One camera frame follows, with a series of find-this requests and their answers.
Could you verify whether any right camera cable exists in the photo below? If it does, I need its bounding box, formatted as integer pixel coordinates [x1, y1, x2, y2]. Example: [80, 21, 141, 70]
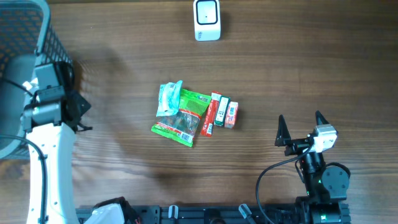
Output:
[255, 143, 315, 224]

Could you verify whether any pink tissue pack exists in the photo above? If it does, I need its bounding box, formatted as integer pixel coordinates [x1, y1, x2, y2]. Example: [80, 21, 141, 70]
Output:
[224, 101, 239, 129]

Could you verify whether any mint wet wipes pack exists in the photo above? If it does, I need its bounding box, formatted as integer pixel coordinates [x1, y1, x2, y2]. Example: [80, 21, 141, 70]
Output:
[156, 80, 183, 117]

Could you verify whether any red stick sachet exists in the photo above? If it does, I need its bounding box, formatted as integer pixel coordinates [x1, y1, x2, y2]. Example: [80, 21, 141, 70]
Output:
[200, 91, 221, 137]

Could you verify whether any camera cable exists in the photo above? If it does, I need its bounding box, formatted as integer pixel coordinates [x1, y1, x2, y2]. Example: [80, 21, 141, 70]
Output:
[255, 143, 315, 224]
[0, 77, 49, 224]

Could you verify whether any green snack bag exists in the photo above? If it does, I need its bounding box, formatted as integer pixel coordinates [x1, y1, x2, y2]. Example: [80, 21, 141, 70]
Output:
[151, 89, 211, 147]

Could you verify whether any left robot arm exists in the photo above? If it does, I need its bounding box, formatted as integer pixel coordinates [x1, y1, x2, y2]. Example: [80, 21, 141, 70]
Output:
[22, 62, 91, 223]

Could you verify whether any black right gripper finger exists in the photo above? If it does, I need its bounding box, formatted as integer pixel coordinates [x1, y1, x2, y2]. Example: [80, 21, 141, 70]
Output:
[315, 110, 329, 125]
[274, 114, 291, 147]

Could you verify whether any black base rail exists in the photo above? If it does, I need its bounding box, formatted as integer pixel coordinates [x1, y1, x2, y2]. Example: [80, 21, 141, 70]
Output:
[73, 203, 351, 224]

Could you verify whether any white barcode scanner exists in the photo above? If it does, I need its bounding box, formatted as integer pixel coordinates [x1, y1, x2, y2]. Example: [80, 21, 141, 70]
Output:
[193, 0, 221, 42]

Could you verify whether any left camera cable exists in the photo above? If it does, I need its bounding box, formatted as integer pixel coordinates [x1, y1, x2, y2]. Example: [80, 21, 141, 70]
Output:
[0, 77, 49, 224]

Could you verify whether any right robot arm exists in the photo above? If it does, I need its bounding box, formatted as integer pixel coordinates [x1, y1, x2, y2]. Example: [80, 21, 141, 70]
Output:
[275, 111, 351, 223]

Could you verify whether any grey mesh basket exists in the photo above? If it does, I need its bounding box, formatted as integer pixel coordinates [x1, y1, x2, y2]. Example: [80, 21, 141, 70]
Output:
[0, 0, 75, 160]

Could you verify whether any green white medicine box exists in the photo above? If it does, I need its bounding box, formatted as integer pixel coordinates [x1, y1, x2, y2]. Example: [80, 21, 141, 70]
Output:
[214, 96, 230, 126]

